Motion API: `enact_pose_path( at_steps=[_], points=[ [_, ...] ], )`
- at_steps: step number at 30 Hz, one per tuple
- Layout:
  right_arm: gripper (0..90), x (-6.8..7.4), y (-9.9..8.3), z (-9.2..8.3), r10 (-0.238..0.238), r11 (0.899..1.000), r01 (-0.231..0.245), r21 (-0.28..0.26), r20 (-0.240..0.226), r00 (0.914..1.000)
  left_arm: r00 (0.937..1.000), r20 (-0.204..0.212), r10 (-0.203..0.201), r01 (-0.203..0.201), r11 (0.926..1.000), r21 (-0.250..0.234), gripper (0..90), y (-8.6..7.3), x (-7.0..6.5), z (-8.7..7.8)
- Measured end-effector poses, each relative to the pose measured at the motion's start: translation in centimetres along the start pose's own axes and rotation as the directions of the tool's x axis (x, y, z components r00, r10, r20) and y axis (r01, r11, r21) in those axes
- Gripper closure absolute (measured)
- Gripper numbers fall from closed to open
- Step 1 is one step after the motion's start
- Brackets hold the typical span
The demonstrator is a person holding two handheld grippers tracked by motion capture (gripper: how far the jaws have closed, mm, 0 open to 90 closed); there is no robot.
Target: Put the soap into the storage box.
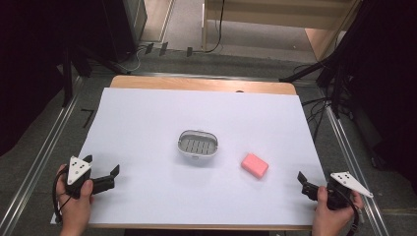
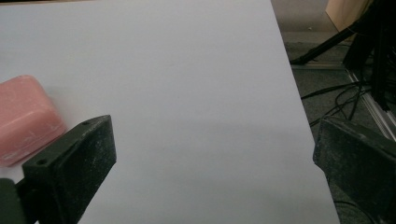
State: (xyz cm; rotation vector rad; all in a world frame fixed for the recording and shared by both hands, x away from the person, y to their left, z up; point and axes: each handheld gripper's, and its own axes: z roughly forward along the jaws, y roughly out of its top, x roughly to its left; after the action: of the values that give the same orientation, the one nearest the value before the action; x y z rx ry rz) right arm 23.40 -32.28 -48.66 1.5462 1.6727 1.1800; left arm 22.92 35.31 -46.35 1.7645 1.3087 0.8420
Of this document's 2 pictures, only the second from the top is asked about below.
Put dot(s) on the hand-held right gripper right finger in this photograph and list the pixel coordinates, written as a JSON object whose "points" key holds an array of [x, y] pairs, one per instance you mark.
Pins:
{"points": [[358, 165]]}

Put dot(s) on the black stand leg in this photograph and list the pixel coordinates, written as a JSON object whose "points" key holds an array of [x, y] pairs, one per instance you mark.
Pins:
{"points": [[322, 46]]}

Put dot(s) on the pink soap bar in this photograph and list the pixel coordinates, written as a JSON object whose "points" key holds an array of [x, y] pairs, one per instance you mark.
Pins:
{"points": [[25, 119]]}

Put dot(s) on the black stand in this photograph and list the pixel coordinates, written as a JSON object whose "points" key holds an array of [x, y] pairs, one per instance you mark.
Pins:
{"points": [[375, 43]]}

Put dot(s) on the wooden board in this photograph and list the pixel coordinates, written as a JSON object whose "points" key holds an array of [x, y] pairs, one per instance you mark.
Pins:
{"points": [[345, 12]]}

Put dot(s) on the aluminium frame rail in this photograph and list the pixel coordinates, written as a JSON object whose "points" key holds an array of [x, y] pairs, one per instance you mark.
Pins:
{"points": [[372, 102]]}

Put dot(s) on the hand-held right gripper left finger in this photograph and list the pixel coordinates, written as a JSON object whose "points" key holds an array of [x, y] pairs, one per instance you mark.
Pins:
{"points": [[74, 168]]}

